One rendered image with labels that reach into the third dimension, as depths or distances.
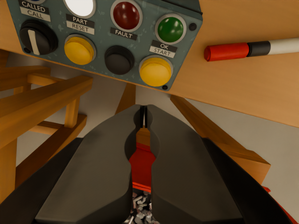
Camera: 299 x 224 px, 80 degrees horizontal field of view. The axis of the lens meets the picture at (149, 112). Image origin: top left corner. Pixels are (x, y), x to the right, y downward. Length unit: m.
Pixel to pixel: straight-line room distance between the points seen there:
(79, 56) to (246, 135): 1.33
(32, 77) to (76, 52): 0.82
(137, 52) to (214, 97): 0.11
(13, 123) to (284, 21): 0.49
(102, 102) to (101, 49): 0.98
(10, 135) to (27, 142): 0.93
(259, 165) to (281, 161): 1.25
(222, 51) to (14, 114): 0.41
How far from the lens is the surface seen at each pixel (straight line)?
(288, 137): 1.62
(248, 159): 0.42
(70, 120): 0.97
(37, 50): 0.19
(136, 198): 0.30
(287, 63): 0.27
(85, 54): 0.17
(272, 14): 0.25
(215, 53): 0.20
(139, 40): 0.16
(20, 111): 0.49
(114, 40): 0.17
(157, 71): 0.16
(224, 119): 1.30
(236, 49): 0.21
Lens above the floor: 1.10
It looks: 73 degrees down
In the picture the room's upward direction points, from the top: 166 degrees clockwise
